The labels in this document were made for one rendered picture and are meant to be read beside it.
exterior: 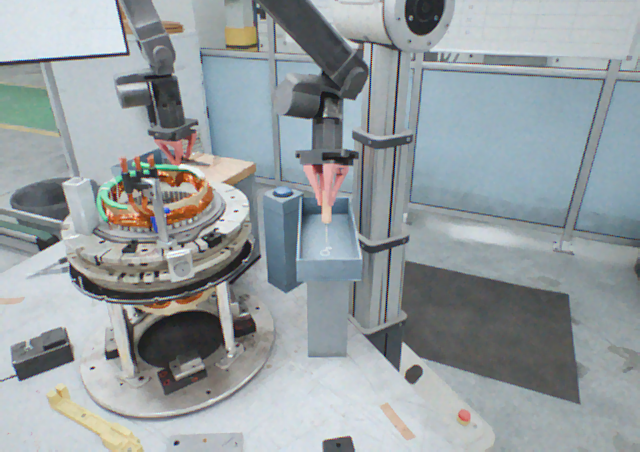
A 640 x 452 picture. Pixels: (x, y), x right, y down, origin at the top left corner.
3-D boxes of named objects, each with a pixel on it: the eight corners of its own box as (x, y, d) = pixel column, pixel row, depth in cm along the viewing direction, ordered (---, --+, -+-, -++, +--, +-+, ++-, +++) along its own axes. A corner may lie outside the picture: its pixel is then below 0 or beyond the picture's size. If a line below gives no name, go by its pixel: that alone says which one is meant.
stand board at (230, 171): (141, 184, 108) (140, 175, 106) (194, 160, 123) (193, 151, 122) (210, 199, 100) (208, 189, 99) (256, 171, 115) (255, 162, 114)
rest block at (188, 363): (169, 367, 85) (167, 358, 84) (197, 355, 88) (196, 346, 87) (176, 381, 82) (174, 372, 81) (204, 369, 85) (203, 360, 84)
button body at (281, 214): (286, 294, 112) (282, 202, 100) (267, 282, 116) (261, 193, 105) (305, 281, 116) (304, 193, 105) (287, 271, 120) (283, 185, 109)
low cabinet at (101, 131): (222, 190, 362) (204, 31, 310) (176, 219, 317) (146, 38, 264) (124, 172, 398) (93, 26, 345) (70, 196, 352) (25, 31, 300)
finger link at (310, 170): (336, 206, 77) (337, 151, 76) (301, 205, 80) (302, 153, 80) (353, 206, 83) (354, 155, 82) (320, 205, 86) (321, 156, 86)
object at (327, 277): (356, 385, 86) (362, 259, 73) (300, 386, 86) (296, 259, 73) (347, 303, 108) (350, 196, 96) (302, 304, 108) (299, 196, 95)
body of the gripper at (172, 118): (147, 137, 100) (140, 104, 97) (178, 124, 108) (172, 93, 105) (170, 141, 98) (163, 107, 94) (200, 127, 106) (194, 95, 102)
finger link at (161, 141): (159, 169, 105) (150, 130, 101) (179, 158, 111) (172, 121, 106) (182, 173, 103) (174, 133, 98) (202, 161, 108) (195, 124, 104)
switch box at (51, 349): (16, 362, 91) (8, 341, 89) (70, 343, 96) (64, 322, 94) (18, 382, 87) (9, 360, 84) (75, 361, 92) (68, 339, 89)
